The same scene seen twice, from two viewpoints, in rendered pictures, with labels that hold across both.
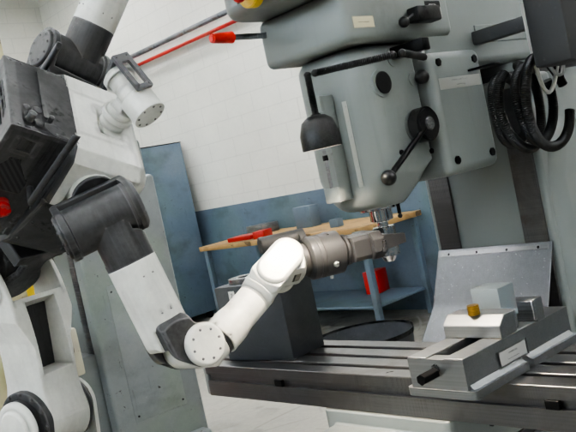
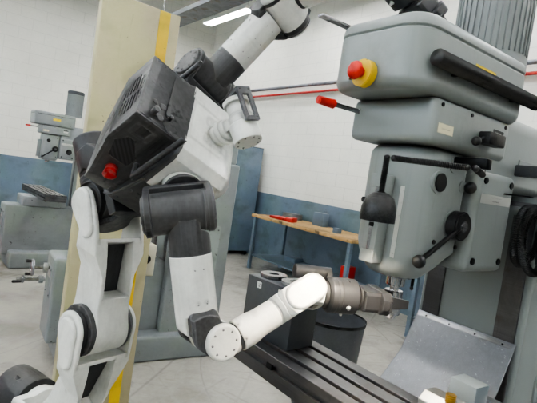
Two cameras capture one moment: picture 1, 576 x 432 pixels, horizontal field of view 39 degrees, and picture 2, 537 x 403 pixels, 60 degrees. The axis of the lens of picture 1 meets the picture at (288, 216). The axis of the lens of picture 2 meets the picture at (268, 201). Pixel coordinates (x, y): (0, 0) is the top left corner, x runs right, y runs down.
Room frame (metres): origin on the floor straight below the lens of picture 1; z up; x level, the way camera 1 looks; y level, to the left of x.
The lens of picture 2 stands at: (0.47, 0.06, 1.50)
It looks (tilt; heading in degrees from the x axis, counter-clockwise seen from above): 3 degrees down; 5
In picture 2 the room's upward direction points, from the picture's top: 8 degrees clockwise
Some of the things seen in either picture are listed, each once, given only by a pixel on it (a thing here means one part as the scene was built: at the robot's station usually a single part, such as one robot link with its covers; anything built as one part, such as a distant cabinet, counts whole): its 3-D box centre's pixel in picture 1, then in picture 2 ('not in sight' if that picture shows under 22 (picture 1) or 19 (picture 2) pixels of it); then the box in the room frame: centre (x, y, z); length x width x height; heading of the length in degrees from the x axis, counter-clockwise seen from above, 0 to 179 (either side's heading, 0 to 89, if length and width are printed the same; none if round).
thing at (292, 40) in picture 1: (357, 28); (430, 131); (1.70, -0.22, 1.68); 0.34 x 0.24 x 0.10; 132
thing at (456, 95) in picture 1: (422, 120); (450, 216); (1.81, -0.34, 1.47); 0.24 x 0.19 x 0.26; 42
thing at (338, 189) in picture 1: (329, 149); (376, 217); (1.60, -0.11, 1.44); 0.04 x 0.04 x 0.21; 42
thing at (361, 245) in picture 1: (346, 250); (359, 298); (1.65, -0.10, 1.24); 0.13 x 0.12 x 0.10; 18
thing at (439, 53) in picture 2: not in sight; (491, 83); (1.59, -0.31, 1.79); 0.45 x 0.04 x 0.04; 132
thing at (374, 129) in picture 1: (365, 129); (407, 211); (1.68, -0.19, 1.47); 0.21 x 0.19 x 0.32; 42
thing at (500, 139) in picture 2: (416, 17); (484, 140); (1.62, -0.33, 1.66); 0.12 x 0.04 x 0.04; 132
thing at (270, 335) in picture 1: (267, 314); (280, 307); (1.99, 0.10, 1.09); 0.22 x 0.12 x 0.20; 49
